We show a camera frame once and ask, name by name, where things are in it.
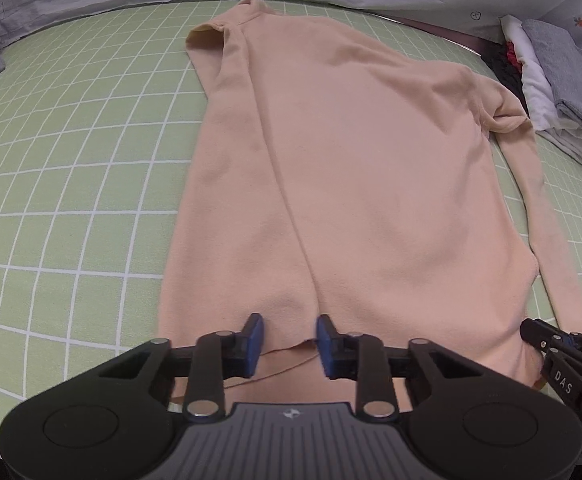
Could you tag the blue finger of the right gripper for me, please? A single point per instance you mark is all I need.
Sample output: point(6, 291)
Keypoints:
point(546, 338)

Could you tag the black and red garment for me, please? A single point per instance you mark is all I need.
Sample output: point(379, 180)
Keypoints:
point(502, 61)

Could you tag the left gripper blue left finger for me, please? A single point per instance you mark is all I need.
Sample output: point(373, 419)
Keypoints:
point(217, 357)

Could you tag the folded white garment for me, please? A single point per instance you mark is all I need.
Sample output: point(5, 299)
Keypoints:
point(560, 131)

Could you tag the green checked bed sheet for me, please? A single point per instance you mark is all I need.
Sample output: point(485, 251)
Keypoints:
point(98, 122)

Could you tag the peach long-sleeve garment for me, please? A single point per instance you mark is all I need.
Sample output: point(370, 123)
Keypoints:
point(334, 175)

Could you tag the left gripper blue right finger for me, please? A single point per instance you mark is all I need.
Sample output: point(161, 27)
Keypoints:
point(362, 359)

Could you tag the folded grey garment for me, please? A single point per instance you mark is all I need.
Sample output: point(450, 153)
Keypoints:
point(561, 60)

